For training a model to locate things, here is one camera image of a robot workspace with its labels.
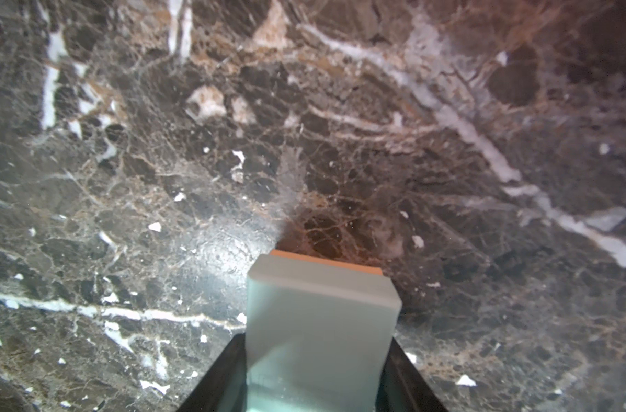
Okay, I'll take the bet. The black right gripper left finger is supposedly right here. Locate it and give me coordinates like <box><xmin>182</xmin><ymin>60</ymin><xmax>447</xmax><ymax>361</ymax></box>
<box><xmin>177</xmin><ymin>333</ymin><xmax>248</xmax><ymax>412</ymax></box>

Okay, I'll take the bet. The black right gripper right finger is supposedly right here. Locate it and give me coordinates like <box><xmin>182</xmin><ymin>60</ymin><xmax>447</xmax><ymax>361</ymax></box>
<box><xmin>376</xmin><ymin>338</ymin><xmax>448</xmax><ymax>412</ymax></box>

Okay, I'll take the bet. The mint green box lid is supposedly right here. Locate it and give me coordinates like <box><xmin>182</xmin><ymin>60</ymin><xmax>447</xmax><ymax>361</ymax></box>
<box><xmin>245</xmin><ymin>251</ymin><xmax>402</xmax><ymax>411</ymax></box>

